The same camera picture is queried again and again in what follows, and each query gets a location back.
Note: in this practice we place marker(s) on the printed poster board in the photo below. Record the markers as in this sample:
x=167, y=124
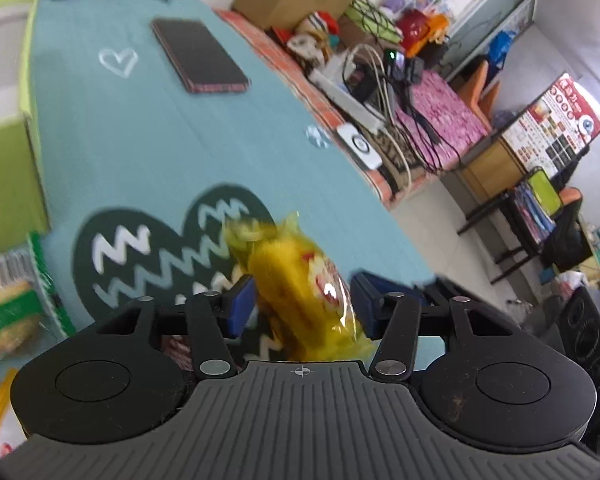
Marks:
x=555, y=125

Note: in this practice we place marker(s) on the blue plastic bag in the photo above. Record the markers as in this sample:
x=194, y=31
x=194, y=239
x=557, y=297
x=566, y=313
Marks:
x=500, y=50

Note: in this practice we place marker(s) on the green black mesh bag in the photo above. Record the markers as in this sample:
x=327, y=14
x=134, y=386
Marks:
x=375, y=20

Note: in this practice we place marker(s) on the red plastic toy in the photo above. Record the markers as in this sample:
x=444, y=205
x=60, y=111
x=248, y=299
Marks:
x=412, y=27

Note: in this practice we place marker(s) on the green cardboard box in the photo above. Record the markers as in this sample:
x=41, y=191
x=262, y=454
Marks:
x=5, y=170

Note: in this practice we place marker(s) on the white round charger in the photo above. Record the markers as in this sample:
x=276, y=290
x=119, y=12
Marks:
x=360, y=147

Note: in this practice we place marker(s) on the black power adapter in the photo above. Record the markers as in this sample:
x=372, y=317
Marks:
x=362, y=82

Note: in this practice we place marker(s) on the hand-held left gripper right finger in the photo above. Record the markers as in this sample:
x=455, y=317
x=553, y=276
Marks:
x=364, y=307

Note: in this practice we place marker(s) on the teal printed tablecloth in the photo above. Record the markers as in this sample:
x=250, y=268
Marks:
x=130, y=135

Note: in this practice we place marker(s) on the plush toy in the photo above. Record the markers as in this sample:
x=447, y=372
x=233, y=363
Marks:
x=307, y=47

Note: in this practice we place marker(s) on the wooden cabinet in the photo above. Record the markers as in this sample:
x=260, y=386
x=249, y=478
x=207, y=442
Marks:
x=495, y=170

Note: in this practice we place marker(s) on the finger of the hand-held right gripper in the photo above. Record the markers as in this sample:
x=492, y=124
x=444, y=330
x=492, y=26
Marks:
x=437, y=294

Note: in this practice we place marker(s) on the black speaker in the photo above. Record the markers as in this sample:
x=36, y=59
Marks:
x=590, y=335

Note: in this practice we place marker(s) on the black smartphone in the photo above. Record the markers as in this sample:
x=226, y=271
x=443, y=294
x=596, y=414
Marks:
x=200, y=55

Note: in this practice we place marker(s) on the clear yellow snack packet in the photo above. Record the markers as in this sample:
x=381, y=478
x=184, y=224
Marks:
x=295, y=285

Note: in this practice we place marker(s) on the green snack packet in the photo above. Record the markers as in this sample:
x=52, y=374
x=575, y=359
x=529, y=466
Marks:
x=15, y=300

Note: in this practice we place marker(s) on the white power strip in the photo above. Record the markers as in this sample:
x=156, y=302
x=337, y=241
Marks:
x=340, y=97

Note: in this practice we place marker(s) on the pink patterned cloth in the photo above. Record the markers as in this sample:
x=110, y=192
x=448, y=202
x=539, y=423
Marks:
x=445, y=115

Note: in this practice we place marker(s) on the black metal stool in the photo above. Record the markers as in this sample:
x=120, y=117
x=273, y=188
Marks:
x=505, y=210

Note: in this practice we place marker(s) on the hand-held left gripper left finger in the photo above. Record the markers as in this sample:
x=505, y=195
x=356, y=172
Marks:
x=240, y=306

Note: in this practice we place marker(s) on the orange chair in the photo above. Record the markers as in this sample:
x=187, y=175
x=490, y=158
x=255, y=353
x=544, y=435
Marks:
x=480, y=90

